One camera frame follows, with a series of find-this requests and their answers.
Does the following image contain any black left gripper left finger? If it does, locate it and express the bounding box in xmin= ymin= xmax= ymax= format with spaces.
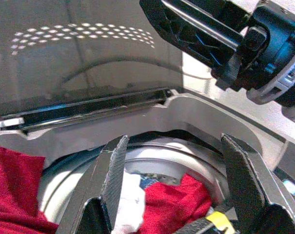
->
xmin=73 ymin=135 xmax=130 ymax=234

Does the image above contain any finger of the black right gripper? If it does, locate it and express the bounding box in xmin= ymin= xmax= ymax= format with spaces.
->
xmin=139 ymin=0 xmax=247 ymax=72
xmin=224 ymin=0 xmax=260 ymax=18

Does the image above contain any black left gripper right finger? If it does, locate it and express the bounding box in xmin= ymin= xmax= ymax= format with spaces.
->
xmin=220 ymin=133 xmax=295 ymax=234

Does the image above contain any grey washing machine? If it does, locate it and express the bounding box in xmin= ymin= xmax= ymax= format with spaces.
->
xmin=0 ymin=87 xmax=295 ymax=234

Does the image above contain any white cloth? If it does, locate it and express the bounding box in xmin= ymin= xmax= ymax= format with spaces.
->
xmin=114 ymin=168 xmax=148 ymax=232

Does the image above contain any dark patterned garment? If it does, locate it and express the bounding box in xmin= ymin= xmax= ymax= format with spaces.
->
xmin=137 ymin=170 xmax=184 ymax=190

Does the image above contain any red towel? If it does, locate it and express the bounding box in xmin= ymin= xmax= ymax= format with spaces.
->
xmin=139 ymin=173 xmax=214 ymax=234
xmin=0 ymin=143 xmax=59 ymax=234

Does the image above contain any steel washer drum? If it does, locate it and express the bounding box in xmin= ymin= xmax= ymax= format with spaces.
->
xmin=39 ymin=143 xmax=228 ymax=234

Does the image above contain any dark translucent washer lid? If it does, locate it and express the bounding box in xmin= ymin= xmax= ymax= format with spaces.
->
xmin=0 ymin=0 xmax=186 ymax=130

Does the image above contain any black cable with yellow tag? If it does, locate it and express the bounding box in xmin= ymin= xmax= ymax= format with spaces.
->
xmin=176 ymin=211 xmax=238 ymax=234

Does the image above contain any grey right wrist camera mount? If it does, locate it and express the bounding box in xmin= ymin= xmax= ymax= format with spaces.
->
xmin=246 ymin=65 xmax=295 ymax=109

